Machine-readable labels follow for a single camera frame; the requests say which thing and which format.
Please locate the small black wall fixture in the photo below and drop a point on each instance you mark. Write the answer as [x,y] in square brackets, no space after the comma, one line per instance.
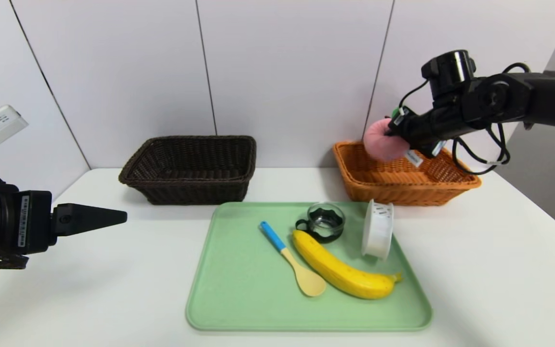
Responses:
[551,73]

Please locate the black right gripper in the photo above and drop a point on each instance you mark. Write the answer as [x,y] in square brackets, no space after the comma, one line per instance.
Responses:
[399,121]

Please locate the light green plastic tray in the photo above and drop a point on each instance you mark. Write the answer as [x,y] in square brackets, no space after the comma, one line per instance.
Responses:
[258,308]

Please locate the dark brown wicker basket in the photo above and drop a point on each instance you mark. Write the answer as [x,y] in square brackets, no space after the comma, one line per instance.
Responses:
[195,193]

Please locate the pink plush peach toy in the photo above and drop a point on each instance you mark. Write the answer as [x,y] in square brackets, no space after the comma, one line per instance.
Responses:
[378,142]

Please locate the glass cup with black holder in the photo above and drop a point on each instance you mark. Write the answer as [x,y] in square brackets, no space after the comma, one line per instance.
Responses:
[324,222]

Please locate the white plastic tape spool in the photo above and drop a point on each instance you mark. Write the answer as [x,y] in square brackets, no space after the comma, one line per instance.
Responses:
[377,231]

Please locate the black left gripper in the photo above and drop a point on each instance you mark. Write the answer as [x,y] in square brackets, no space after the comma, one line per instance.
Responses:
[32,220]

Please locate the orange wicker basket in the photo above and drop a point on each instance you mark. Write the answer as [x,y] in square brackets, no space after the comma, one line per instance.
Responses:
[393,193]

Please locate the yellow banana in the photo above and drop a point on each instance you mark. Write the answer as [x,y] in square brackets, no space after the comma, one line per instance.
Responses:
[335,270]

